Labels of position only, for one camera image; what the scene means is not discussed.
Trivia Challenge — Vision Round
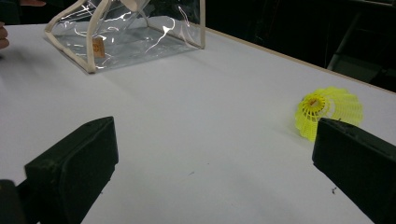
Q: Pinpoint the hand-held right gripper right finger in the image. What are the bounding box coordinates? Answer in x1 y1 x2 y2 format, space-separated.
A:
312 117 396 224

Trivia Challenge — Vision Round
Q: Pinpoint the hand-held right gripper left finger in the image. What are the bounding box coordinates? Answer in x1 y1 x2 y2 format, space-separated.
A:
23 116 120 224

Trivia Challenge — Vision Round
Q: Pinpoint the yellow plastic shuttlecock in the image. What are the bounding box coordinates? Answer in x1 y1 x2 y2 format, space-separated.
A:
294 86 364 143

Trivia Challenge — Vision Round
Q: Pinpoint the clear plastic bag beige trim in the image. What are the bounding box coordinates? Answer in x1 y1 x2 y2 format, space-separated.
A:
43 0 207 75

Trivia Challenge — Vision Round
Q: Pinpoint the black folding chair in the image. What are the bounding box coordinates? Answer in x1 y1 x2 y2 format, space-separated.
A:
326 12 396 91

